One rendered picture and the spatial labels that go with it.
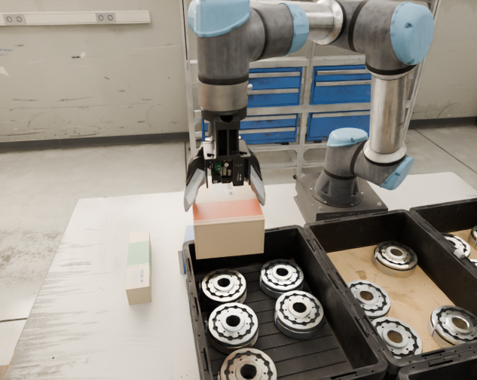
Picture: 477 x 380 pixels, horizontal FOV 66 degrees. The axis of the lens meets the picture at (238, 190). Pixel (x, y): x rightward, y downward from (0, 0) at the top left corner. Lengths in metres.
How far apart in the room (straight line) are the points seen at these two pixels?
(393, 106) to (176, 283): 0.75
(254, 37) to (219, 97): 0.09
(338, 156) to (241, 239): 0.64
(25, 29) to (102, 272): 2.70
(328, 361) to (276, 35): 0.60
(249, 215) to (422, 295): 0.51
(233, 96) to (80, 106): 3.17
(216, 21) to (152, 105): 3.06
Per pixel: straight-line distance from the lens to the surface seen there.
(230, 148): 0.57
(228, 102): 0.54
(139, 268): 1.08
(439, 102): 4.40
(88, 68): 3.54
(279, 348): 0.80
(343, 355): 0.82
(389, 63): 0.92
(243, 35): 0.53
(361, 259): 1.02
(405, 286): 0.99
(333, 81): 2.81
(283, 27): 0.59
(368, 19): 0.91
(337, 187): 1.25
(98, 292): 1.14
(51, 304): 1.16
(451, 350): 0.77
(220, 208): 0.64
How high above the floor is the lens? 1.49
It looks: 32 degrees down
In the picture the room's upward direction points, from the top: straight up
